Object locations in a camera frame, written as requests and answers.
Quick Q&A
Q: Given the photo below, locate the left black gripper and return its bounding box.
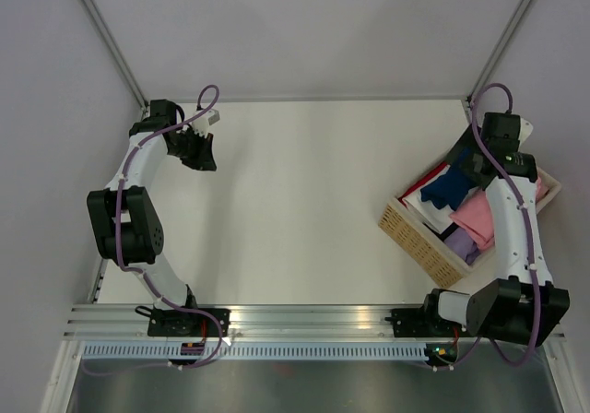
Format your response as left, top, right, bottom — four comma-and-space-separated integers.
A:
169, 128, 217, 173

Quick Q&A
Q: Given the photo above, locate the blue t shirt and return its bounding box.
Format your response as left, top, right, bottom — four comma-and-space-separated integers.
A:
419, 159, 479, 211

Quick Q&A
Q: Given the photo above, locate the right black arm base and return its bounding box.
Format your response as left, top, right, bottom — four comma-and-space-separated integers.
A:
384, 307, 472, 338

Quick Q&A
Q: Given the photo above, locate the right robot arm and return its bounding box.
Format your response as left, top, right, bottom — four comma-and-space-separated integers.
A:
420, 112, 570, 347

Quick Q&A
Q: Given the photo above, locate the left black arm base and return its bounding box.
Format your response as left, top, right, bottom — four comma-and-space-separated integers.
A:
135, 306, 230, 338

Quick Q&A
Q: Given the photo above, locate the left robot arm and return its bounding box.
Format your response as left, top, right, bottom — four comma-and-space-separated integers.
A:
87, 100, 219, 336

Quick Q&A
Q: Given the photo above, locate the pink rolled t shirt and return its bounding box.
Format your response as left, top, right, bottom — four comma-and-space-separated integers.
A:
451, 176, 541, 254

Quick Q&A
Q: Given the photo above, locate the white rolled t shirt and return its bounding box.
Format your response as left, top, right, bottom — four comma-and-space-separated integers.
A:
401, 188, 453, 234

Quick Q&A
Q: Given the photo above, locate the purple rolled t shirt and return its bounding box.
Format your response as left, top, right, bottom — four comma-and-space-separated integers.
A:
444, 228, 480, 266

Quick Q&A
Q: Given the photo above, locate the red rolled t shirt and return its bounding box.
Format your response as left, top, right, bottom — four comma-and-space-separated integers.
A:
397, 161, 449, 201

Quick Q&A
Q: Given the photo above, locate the wicker basket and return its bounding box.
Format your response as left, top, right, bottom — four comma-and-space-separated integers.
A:
379, 169, 557, 289

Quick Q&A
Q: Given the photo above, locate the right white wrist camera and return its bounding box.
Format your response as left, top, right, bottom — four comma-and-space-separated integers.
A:
519, 118, 534, 146

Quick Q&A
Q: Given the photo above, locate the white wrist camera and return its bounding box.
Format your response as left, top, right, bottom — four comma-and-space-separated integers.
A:
190, 109, 220, 137
519, 118, 534, 146

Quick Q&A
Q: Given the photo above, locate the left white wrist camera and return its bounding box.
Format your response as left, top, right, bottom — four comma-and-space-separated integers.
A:
190, 109, 220, 137

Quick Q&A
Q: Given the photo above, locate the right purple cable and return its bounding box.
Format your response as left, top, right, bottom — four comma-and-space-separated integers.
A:
428, 82, 542, 373

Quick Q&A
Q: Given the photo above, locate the purple cable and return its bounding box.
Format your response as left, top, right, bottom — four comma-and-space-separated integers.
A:
82, 84, 231, 377
428, 82, 542, 373

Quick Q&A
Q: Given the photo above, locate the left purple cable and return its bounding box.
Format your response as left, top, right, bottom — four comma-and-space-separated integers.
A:
82, 84, 231, 377

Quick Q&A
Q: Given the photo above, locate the aluminium frame rail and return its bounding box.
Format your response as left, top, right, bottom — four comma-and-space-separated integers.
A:
62, 303, 469, 342

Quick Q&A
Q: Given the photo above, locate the white slotted cable duct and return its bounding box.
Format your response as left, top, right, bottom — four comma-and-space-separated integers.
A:
82, 341, 428, 361

